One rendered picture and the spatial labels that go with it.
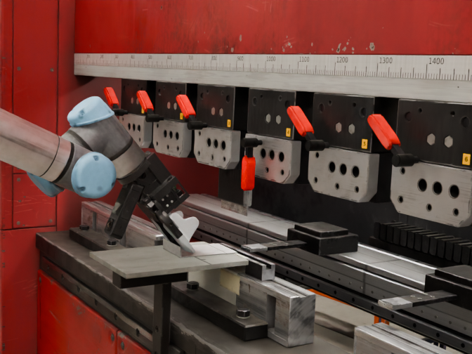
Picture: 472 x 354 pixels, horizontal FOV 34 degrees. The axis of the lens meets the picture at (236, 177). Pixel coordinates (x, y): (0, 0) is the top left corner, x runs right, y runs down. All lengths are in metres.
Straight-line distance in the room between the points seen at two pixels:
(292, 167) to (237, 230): 0.69
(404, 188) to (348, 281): 0.57
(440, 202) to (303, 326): 0.46
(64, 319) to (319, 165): 1.08
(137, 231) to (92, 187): 0.69
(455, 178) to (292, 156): 0.37
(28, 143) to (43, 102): 1.05
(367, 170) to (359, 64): 0.16
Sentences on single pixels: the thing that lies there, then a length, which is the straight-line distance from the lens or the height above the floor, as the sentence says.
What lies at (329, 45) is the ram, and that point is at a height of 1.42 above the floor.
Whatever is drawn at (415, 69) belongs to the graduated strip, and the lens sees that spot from 1.12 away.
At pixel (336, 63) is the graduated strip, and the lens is 1.25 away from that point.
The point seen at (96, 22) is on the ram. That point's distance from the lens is 2.15.
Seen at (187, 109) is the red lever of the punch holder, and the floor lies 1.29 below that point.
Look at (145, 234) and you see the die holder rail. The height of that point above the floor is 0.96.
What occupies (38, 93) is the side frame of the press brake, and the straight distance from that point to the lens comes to 2.28.
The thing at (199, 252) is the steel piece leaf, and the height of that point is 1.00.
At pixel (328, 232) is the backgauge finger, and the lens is 1.67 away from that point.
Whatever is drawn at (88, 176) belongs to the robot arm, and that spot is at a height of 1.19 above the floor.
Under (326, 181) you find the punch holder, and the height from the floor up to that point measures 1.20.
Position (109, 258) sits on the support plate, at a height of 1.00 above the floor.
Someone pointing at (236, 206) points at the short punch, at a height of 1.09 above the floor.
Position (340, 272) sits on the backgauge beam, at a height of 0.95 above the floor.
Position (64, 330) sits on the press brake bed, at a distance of 2.15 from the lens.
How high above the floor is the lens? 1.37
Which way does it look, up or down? 8 degrees down
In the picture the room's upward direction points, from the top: 2 degrees clockwise
